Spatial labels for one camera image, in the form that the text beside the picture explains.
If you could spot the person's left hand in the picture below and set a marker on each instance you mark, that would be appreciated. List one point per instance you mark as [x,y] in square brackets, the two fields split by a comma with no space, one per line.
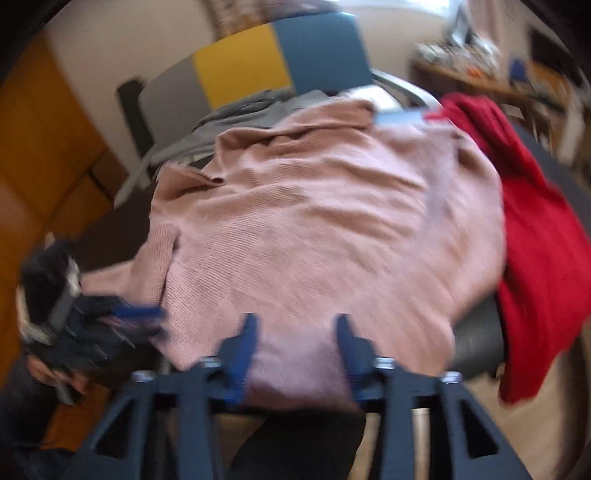
[44,369]

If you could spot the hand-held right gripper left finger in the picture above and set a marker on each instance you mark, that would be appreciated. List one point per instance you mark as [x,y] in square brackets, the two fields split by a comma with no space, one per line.
[244,350]

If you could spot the grey garment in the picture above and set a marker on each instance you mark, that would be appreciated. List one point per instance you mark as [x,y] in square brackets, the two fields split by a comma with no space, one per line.
[249,110]

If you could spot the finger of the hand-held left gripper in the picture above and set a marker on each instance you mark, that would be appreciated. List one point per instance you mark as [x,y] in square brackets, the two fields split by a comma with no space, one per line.
[143,333]
[141,313]

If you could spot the silver metal rail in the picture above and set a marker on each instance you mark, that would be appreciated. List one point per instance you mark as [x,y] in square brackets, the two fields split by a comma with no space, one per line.
[406,87]

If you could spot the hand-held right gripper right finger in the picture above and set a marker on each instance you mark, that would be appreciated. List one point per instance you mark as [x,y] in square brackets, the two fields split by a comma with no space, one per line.
[347,350]

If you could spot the person's dark trouser leg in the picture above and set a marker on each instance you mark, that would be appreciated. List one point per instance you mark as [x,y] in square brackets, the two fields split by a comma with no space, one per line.
[295,443]

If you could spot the white printed pillow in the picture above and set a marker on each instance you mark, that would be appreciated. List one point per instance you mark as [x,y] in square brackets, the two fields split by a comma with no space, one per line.
[369,94]

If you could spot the black sofa with multicolour backrest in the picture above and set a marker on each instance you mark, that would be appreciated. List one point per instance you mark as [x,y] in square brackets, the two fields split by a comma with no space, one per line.
[240,64]

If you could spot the red knit garment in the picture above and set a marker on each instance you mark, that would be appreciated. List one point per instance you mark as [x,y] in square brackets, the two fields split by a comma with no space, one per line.
[540,254]

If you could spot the person's left forearm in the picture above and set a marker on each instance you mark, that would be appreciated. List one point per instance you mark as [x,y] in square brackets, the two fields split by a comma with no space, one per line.
[21,415]

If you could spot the window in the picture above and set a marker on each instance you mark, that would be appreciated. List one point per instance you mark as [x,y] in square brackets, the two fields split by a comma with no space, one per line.
[434,7]

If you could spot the pink knit sweater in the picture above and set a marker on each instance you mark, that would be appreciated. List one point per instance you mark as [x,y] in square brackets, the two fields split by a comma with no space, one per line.
[300,230]

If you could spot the wooden wardrobe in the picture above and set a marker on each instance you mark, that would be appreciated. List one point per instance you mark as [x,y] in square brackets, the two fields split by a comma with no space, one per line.
[41,138]

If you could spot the cluttered wooden desk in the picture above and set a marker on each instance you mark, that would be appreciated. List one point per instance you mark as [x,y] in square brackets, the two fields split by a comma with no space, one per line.
[485,85]

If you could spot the black monitor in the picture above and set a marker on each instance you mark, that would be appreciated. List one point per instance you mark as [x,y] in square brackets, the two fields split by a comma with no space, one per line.
[549,48]

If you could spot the pink printed curtain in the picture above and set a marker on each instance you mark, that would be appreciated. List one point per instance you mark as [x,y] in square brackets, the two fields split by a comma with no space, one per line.
[231,16]

